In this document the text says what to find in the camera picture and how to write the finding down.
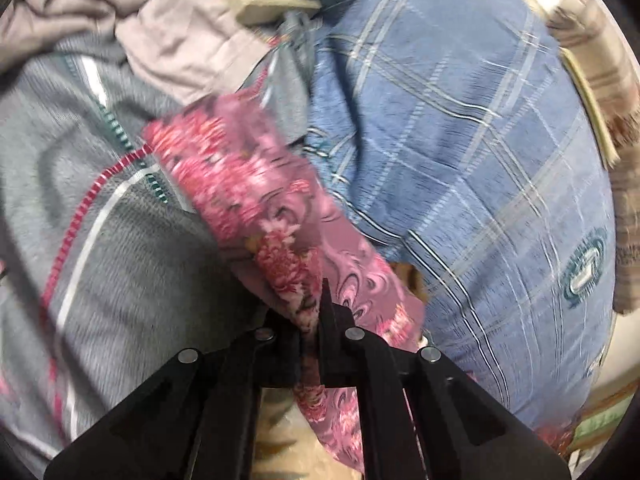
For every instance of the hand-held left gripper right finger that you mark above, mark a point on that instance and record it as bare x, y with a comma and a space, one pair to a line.
334, 355

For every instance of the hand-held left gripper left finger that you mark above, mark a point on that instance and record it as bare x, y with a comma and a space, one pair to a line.
280, 357

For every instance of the pink floral cloth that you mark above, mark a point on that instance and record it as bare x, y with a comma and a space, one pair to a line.
240, 185

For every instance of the cream leaf-print blanket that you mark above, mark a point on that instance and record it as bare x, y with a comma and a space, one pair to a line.
280, 440

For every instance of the grey striped blanket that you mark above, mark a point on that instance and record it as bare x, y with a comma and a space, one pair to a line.
125, 260

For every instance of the red packet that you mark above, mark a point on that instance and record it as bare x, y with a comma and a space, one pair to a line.
556, 439

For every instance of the blue plaid pillow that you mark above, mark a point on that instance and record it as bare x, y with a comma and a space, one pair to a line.
450, 135

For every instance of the green wood-framed panel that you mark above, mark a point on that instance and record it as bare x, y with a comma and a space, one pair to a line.
602, 420

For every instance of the pale pink cloth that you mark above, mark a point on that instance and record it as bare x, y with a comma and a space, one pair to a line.
195, 35

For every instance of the beige striped cloth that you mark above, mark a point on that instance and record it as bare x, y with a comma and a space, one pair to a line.
607, 60

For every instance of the mauve grey cloth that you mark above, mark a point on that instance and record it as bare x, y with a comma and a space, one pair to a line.
60, 5

